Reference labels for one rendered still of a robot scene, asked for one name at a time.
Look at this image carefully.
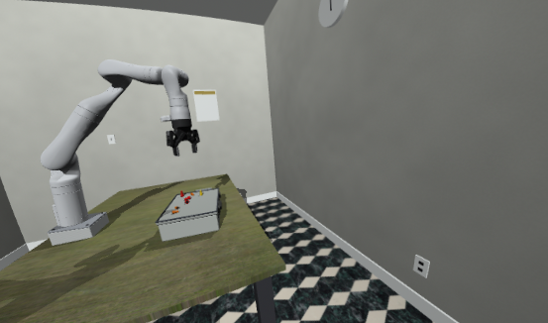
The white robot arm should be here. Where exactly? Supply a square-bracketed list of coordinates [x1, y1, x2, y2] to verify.
[41, 59, 191, 227]

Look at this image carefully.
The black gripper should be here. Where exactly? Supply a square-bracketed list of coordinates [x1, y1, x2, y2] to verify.
[166, 119, 200, 157]

